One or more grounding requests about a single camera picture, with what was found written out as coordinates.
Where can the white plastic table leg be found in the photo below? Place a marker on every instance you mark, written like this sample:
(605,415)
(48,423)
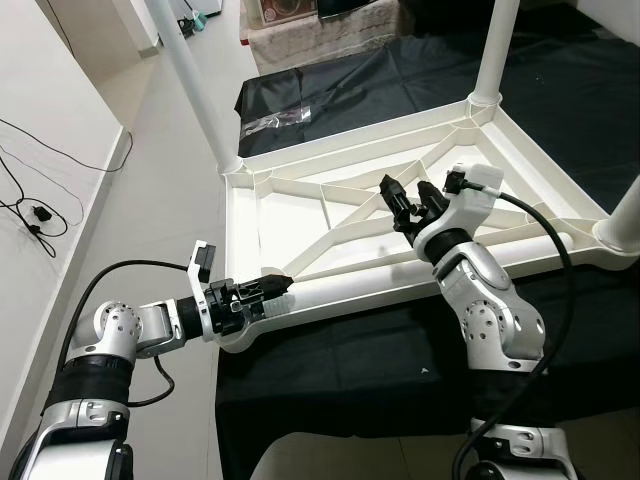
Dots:
(625,225)
(495,50)
(190,80)
(400,285)

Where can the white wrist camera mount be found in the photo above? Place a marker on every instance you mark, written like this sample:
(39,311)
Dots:
(205,310)
(470,195)

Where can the small clear tape patch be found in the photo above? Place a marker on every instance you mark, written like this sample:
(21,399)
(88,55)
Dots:
(285,118)

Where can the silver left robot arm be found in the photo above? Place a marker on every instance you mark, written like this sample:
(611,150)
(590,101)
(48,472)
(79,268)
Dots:
(120,325)

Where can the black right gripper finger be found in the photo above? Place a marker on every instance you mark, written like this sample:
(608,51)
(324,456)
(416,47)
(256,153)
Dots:
(392,198)
(433,197)

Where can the cream plastic table top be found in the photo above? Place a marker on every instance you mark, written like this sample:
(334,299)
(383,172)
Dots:
(290,225)

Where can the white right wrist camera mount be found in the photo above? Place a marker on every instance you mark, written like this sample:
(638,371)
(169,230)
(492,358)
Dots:
(470,195)

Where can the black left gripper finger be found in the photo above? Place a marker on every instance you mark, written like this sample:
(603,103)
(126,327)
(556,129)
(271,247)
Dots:
(273,284)

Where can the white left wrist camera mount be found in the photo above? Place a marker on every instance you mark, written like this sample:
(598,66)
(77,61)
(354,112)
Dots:
(205,310)

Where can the beige patterned bench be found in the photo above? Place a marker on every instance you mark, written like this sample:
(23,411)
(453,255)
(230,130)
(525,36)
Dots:
(320,30)

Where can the black tablecloth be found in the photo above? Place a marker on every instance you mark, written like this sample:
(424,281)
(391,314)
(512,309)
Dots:
(350,370)

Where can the black plastic bag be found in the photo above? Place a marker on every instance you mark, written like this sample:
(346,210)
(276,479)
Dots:
(355,8)

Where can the black power adapter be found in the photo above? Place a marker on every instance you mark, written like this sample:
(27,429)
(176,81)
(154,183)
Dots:
(40,213)

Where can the dark floor mop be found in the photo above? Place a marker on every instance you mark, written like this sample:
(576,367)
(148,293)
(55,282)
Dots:
(190,22)

